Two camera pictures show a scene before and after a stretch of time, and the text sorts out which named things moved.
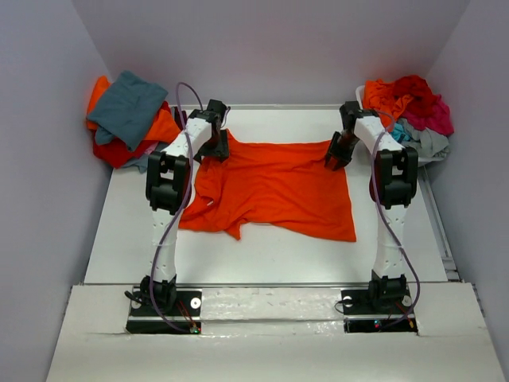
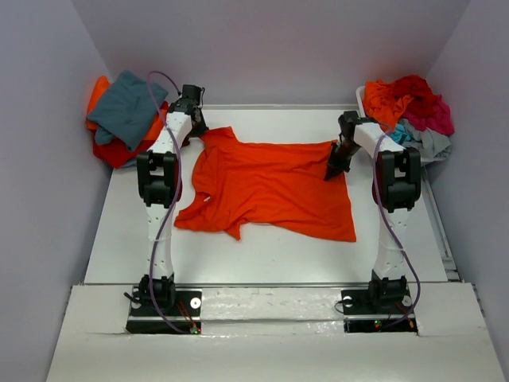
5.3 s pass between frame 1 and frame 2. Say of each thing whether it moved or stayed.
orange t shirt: stayed
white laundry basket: stayed
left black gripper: moved
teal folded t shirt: stayed
